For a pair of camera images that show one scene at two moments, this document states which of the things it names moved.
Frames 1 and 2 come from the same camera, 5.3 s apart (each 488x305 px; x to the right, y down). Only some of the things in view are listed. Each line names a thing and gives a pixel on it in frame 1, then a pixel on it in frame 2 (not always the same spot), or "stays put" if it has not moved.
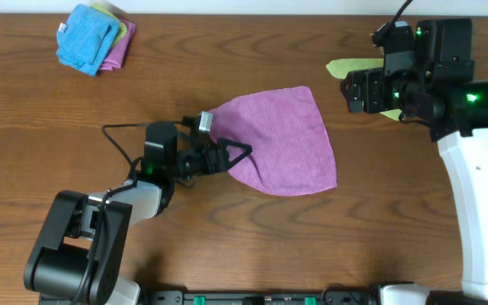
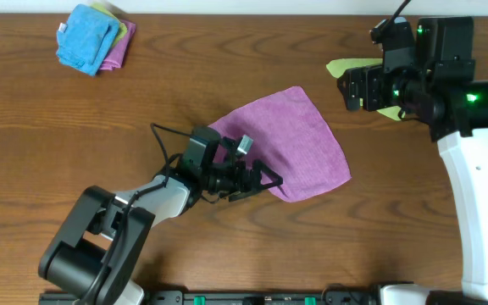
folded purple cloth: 118,52 stays put
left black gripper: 221,156 → 241,189
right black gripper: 373,80 stays put
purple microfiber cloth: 291,152 stays put
